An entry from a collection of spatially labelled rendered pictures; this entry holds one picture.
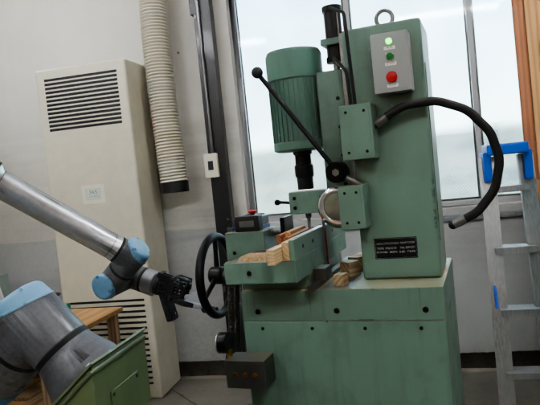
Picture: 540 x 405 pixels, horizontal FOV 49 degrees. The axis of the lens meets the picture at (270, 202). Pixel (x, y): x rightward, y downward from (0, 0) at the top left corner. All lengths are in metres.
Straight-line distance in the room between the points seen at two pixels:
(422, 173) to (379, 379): 0.58
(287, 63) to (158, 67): 1.54
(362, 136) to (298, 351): 0.63
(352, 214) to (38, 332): 0.84
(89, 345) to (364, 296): 0.72
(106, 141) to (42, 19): 0.95
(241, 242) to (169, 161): 1.39
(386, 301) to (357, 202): 0.28
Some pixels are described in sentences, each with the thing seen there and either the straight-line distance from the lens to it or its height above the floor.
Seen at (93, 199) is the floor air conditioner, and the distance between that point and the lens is 3.26.
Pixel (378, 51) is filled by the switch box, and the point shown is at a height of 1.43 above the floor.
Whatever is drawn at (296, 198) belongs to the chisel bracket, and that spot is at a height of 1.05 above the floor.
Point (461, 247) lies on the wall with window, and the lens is 3.21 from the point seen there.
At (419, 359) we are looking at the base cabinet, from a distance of 1.67.
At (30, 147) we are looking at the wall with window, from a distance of 3.81.
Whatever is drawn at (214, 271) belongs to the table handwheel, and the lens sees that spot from 1.99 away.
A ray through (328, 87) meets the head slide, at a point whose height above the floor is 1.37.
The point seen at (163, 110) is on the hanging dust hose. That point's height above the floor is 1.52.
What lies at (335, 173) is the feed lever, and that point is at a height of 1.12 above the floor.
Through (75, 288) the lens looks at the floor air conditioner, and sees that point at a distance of 3.39.
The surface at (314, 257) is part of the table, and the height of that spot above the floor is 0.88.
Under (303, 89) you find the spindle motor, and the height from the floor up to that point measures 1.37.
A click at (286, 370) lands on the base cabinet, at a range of 1.77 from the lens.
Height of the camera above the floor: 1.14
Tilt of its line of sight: 3 degrees down
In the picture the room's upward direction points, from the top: 6 degrees counter-clockwise
